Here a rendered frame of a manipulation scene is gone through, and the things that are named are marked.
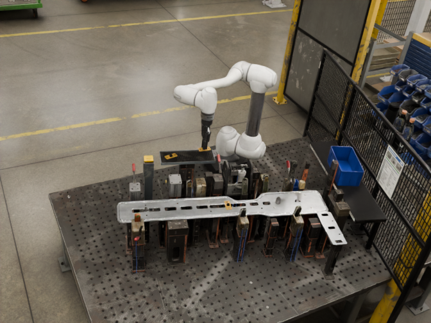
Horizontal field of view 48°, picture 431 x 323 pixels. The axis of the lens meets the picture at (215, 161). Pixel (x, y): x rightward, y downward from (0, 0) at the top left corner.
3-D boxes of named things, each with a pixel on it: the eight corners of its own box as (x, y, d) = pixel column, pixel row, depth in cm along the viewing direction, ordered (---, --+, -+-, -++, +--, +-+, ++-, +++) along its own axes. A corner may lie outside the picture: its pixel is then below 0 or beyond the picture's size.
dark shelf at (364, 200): (354, 224, 311) (356, 220, 310) (308, 144, 382) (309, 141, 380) (386, 222, 316) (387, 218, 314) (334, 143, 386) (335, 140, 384)
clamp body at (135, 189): (128, 232, 329) (127, 192, 308) (127, 221, 338) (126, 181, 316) (142, 231, 331) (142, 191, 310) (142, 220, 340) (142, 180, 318)
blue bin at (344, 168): (337, 186, 337) (341, 171, 330) (326, 159, 362) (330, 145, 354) (359, 186, 339) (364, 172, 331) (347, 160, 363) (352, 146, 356)
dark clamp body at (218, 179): (208, 225, 342) (212, 183, 319) (204, 213, 352) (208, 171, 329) (222, 224, 344) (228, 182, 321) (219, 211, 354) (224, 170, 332)
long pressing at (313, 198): (117, 226, 292) (117, 225, 292) (116, 202, 310) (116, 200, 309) (329, 213, 320) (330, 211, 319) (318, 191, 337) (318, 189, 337)
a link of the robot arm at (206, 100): (219, 108, 311) (200, 103, 314) (220, 87, 302) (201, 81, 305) (211, 116, 303) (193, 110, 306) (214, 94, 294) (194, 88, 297)
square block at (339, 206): (327, 248, 334) (339, 209, 312) (322, 240, 340) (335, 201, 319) (338, 247, 335) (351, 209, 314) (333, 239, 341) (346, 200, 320)
